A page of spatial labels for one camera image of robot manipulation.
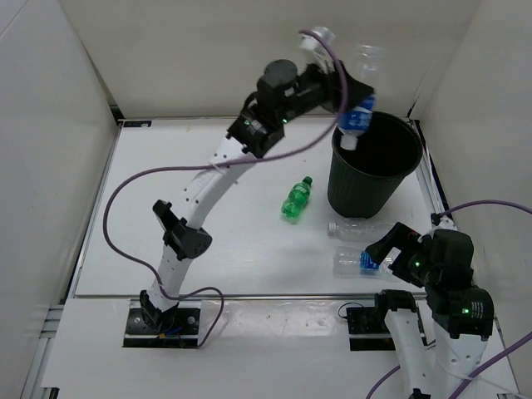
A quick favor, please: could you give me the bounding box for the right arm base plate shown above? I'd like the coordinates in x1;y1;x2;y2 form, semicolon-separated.
337;302;395;352

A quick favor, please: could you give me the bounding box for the purple cable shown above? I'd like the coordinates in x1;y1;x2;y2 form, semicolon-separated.
365;199;532;399
102;28;351;349

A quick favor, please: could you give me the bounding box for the blue label bottle white cap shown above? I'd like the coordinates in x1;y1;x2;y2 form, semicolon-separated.
337;44;385;150

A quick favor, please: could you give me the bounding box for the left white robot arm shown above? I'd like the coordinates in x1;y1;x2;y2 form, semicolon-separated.
140;60;374;333

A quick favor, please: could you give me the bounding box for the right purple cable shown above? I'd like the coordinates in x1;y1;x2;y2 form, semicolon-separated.
365;199;532;399

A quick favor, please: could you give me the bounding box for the dark green plastic bin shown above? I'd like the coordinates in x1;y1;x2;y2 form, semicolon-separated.
327;111;423;219

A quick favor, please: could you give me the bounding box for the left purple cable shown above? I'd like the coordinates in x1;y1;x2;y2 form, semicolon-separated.
102;28;351;349

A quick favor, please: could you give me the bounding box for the clear unlabelled plastic bottle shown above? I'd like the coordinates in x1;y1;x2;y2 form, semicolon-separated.
327;219;393;242

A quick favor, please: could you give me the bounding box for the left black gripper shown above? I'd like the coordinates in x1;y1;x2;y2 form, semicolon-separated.
276;54;372;124

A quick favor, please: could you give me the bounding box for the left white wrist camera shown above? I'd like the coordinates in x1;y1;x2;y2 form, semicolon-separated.
299;27;336;72

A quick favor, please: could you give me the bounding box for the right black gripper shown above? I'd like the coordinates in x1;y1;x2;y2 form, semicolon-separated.
365;221;441;288

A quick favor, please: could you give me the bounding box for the clear Aquafina bottle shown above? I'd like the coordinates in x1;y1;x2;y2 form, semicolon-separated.
332;246;395;280

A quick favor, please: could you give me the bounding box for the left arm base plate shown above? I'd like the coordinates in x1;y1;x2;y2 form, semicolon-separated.
122;301;201;349

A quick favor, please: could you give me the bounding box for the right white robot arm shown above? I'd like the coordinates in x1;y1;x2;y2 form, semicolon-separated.
365;222;495;398

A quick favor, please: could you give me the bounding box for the green plastic bottle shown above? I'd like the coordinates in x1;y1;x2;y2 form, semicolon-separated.
281;176;313;220

